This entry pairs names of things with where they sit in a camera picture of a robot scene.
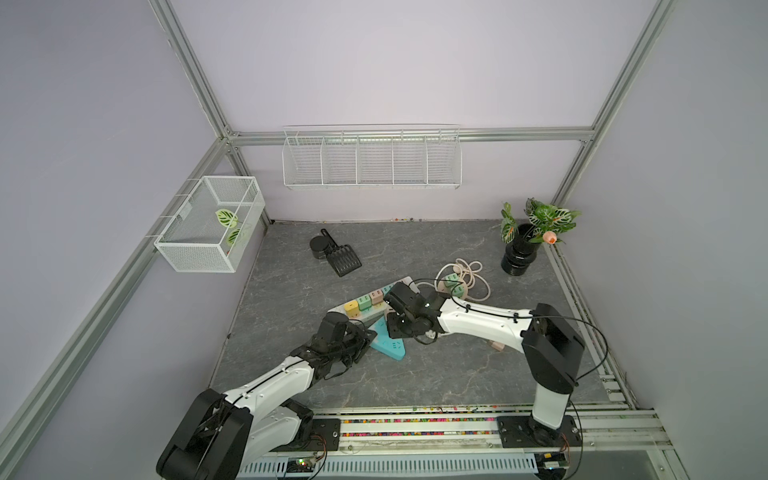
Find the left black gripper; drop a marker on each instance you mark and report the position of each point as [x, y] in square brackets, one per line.
[361, 342]

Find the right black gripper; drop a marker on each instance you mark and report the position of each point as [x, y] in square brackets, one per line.
[391, 328]

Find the teal triangular power strip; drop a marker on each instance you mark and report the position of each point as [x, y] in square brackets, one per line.
[384, 343]

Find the white long power strip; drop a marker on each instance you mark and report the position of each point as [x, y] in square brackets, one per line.
[372, 305]

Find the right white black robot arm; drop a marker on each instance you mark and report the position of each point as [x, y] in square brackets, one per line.
[552, 347]

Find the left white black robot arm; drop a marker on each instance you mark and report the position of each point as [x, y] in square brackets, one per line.
[222, 432]

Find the yellow plug adapter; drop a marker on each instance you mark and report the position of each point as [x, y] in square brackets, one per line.
[352, 309]

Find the black slotted scoop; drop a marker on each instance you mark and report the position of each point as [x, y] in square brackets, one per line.
[342, 258]

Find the black round container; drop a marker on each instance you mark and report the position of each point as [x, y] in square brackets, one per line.
[320, 246]

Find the black vase with plant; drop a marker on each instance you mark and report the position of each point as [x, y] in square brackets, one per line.
[546, 223]

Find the white mesh basket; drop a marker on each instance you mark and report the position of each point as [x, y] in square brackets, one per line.
[193, 241]

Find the green leaf in basket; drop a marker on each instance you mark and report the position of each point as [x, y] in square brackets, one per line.
[227, 218]

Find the white wire wall shelf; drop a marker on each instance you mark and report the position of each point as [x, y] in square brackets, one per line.
[373, 156]

